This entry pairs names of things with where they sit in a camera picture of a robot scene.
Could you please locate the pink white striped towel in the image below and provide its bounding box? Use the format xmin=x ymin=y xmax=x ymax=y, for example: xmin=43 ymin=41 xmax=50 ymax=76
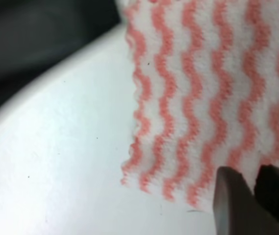
xmin=118 ymin=0 xmax=279 ymax=212

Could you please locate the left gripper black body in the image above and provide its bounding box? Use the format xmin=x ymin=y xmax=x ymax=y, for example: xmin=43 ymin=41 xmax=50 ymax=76
xmin=0 ymin=0 xmax=121 ymax=107

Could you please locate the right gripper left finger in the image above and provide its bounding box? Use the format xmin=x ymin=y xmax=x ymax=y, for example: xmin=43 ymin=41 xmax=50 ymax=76
xmin=213 ymin=167 xmax=279 ymax=235

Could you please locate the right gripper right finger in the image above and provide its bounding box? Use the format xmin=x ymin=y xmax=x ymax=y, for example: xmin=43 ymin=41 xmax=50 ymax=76
xmin=254 ymin=165 xmax=279 ymax=222

